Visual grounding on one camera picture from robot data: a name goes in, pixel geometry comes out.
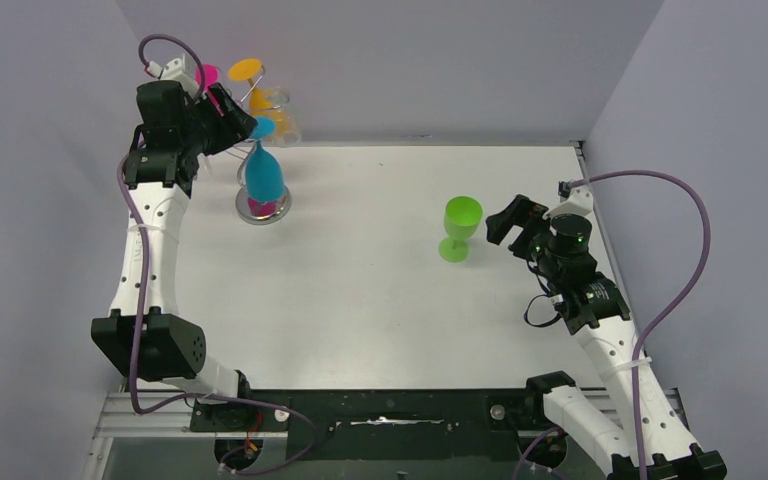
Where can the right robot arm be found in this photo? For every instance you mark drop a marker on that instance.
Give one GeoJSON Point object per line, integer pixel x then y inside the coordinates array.
{"type": "Point", "coordinates": [650, 436]}

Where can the orange wine glass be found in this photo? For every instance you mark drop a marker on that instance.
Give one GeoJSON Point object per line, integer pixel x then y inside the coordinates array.
{"type": "Point", "coordinates": [262, 101]}

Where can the green wine glass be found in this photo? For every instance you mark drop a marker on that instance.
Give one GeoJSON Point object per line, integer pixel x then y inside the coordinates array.
{"type": "Point", "coordinates": [462, 216]}

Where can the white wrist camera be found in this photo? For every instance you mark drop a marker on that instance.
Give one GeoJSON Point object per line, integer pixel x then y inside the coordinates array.
{"type": "Point", "coordinates": [180, 69]}
{"type": "Point", "coordinates": [575, 197]}

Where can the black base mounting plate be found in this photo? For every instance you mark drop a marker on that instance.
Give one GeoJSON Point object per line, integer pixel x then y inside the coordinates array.
{"type": "Point", "coordinates": [377, 425]}

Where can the chrome wire glass rack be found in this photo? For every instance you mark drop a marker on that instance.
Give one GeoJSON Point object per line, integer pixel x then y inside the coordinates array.
{"type": "Point", "coordinates": [250, 210]}

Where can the pink wine glass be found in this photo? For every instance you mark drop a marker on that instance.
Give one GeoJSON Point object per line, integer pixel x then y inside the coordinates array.
{"type": "Point", "coordinates": [206, 76]}

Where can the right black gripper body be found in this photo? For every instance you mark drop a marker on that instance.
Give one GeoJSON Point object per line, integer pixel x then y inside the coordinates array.
{"type": "Point", "coordinates": [526, 225]}

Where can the clear wine glass right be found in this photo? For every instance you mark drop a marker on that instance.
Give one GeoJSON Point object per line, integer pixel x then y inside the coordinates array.
{"type": "Point", "coordinates": [287, 132]}

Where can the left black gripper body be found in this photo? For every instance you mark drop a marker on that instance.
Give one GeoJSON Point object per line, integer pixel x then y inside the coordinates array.
{"type": "Point", "coordinates": [210, 117]}

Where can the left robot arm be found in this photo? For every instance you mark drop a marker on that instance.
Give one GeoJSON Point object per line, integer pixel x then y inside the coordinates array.
{"type": "Point", "coordinates": [143, 335]}

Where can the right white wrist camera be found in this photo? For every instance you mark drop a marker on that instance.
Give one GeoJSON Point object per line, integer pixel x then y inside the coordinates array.
{"type": "Point", "coordinates": [575, 197]}

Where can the blue wine glass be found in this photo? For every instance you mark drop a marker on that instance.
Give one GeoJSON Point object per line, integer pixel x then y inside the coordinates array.
{"type": "Point", "coordinates": [263, 175]}

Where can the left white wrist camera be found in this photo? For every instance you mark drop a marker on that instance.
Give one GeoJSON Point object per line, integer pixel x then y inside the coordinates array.
{"type": "Point", "coordinates": [180, 69]}

